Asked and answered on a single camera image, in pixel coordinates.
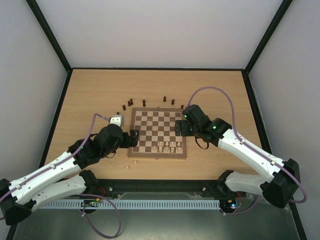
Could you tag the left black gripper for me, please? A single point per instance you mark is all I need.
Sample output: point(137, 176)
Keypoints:
point(133, 143)

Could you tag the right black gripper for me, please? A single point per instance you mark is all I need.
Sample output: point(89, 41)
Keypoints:
point(184, 128)

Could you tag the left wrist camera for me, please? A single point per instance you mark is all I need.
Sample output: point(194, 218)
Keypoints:
point(117, 119)

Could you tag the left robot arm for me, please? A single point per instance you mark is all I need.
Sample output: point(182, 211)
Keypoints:
point(65, 176)

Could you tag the light blue cable duct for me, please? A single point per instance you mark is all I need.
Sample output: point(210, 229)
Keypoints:
point(78, 204)

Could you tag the wooden chess board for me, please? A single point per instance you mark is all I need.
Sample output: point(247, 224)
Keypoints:
point(156, 125)

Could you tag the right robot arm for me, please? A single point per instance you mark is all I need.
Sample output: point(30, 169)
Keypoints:
point(277, 180)

